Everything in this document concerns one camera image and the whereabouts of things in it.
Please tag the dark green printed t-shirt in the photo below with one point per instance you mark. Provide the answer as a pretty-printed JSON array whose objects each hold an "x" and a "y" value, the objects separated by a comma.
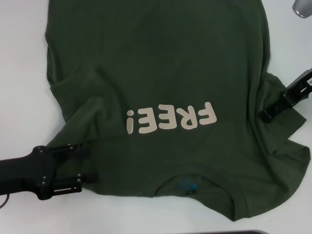
[{"x": 158, "y": 61}]

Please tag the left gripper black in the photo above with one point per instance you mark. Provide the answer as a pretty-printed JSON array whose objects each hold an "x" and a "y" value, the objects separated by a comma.
[{"x": 29, "y": 171}]

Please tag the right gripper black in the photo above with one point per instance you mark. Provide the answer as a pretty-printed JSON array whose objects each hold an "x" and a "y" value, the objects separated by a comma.
[{"x": 301, "y": 84}]

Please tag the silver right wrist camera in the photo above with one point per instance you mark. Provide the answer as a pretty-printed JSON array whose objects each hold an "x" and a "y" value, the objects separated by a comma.
[{"x": 303, "y": 7}]

